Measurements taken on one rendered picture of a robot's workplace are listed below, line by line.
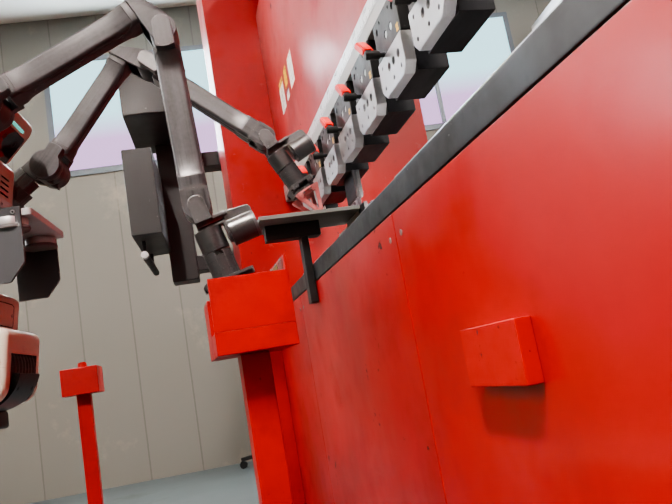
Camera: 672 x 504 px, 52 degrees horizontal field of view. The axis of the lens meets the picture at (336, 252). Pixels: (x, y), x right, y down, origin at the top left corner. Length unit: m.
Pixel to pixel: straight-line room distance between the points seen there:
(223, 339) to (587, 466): 0.81
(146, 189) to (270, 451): 1.66
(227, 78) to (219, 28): 0.22
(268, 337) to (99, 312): 4.56
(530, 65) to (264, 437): 0.95
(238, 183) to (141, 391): 3.29
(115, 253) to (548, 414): 5.33
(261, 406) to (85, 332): 4.53
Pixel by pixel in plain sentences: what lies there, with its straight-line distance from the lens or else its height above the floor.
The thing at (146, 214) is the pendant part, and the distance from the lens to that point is 2.84.
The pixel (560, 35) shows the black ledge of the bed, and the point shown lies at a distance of 0.66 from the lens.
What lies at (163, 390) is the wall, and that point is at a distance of 5.75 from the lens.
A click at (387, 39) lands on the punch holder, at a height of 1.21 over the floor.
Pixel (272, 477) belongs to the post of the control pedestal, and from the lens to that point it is 1.43.
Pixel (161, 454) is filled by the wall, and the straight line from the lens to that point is 5.77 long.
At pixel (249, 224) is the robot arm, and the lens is 1.39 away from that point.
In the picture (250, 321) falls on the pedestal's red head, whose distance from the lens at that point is 1.35.
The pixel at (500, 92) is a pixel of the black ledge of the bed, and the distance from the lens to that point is 0.75.
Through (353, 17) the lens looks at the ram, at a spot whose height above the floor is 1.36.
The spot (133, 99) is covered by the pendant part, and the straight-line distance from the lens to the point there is 3.02.
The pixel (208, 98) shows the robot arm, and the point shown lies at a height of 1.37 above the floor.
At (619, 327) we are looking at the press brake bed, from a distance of 0.62.
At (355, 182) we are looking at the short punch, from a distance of 1.84.
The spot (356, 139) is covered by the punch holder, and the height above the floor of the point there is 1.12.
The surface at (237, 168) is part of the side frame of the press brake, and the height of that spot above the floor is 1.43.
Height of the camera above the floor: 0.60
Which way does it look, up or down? 9 degrees up
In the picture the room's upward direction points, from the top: 10 degrees counter-clockwise
